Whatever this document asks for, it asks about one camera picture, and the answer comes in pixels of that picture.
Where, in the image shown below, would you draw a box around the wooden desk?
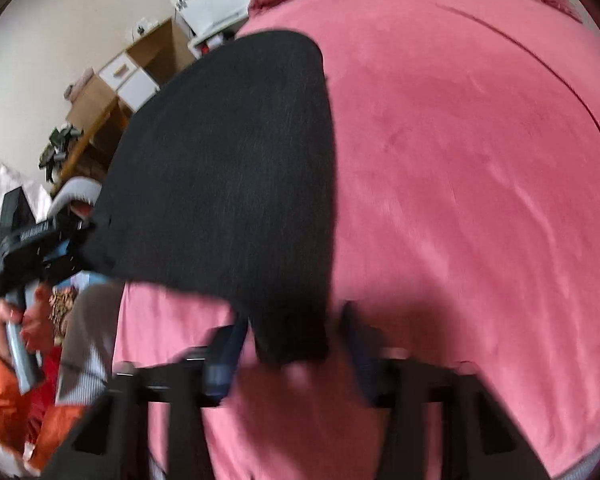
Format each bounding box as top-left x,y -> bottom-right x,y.
65,72 -> 131,181

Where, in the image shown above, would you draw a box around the grey striped cloth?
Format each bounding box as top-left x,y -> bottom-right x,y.
55,282 -> 126,406

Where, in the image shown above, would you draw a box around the black pants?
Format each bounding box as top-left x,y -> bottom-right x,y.
87,30 -> 338,366

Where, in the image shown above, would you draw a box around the leopard print cloth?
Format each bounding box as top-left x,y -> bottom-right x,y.
47,287 -> 79,341

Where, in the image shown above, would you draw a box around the red cloth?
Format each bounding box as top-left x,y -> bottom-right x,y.
30,345 -> 63,441

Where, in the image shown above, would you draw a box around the person's left hand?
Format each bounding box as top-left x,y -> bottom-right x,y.
0,285 -> 57,357

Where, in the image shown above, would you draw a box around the dark clutter on desk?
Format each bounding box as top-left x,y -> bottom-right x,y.
37,125 -> 83,183

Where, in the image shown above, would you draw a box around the wooden cabinet with white drawers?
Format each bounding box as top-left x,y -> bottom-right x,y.
97,17 -> 196,111

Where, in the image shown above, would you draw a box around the pink bed blanket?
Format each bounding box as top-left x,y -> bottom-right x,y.
112,0 -> 600,480

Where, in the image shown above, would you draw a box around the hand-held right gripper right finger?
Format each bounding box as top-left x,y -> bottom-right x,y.
340,300 -> 551,480

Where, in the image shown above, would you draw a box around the grey and white nightstand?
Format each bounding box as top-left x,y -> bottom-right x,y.
187,22 -> 238,58

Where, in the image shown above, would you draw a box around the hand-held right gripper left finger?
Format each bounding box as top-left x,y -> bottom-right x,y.
42,317 -> 251,480

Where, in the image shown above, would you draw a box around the person's left forearm orange sleeve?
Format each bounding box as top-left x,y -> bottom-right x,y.
0,330 -> 88,471

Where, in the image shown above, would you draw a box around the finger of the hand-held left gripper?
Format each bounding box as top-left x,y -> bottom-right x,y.
54,214 -> 98,236
41,239 -> 88,282

